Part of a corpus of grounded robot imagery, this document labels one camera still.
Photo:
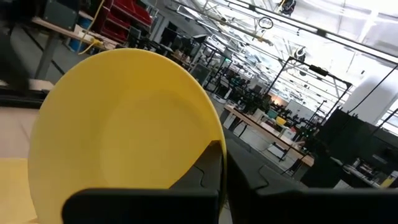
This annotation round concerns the large black monitor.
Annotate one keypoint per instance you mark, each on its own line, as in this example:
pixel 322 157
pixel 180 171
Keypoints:
pixel 342 133

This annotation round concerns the wooden workbench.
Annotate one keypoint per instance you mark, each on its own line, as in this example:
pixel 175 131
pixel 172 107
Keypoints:
pixel 56 28

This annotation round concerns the blue barrel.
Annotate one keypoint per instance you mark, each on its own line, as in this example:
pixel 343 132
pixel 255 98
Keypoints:
pixel 74 46

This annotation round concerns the red storage bin rack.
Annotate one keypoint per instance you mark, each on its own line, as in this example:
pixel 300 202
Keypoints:
pixel 124 15

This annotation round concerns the grey box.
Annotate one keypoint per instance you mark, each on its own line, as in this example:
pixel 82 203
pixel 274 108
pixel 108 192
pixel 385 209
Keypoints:
pixel 60 14

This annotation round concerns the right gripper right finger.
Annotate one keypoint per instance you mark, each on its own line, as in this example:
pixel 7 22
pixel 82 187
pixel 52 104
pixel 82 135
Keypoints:
pixel 311 208

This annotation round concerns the yellow background container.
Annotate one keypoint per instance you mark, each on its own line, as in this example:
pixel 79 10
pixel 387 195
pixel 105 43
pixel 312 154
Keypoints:
pixel 280 120

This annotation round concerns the green exit sign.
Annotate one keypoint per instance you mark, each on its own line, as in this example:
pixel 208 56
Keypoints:
pixel 228 59

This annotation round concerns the teal background container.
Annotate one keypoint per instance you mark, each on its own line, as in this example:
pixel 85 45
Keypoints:
pixel 272 113

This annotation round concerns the black metal gantry frame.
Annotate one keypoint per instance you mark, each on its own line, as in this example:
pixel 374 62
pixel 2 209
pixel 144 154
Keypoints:
pixel 318 70

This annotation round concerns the yellow plastic plate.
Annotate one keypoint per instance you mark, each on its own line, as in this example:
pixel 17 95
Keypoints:
pixel 124 124

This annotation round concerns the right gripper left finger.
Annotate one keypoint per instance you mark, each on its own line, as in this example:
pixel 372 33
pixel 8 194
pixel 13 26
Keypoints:
pixel 140 208

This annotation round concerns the long wooden background table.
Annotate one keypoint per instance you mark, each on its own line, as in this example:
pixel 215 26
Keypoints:
pixel 264 130

